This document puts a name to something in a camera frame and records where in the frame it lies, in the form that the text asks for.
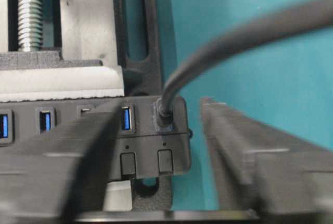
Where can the black multi-port USB hub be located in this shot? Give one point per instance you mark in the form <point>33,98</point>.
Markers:
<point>142,148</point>

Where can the grey bench vise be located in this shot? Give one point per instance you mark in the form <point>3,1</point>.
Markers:
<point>85,66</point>

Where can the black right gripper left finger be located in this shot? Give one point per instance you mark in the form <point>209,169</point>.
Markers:
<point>55,176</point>

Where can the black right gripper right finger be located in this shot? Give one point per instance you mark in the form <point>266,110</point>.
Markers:
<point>281,177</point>

